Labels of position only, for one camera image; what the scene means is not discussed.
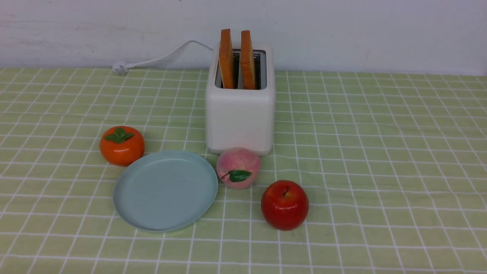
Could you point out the white two-slot toaster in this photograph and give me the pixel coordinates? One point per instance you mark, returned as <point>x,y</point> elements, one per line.
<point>239,117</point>

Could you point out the pink peach with leaf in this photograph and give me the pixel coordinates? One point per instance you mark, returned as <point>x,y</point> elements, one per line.
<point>238,168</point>

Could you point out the toast slice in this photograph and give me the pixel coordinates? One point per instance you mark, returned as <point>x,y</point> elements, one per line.
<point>226,60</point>
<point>247,63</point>

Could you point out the orange persimmon with green leaf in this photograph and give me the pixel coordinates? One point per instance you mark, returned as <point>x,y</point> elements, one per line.
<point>122,145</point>

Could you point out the green checkered tablecloth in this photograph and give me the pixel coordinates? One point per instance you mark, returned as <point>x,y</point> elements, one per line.
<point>393,164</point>

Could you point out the light blue round plate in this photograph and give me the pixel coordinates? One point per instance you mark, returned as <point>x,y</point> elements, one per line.
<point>165,191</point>

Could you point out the red apple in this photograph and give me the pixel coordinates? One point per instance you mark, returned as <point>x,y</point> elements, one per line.
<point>284,205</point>

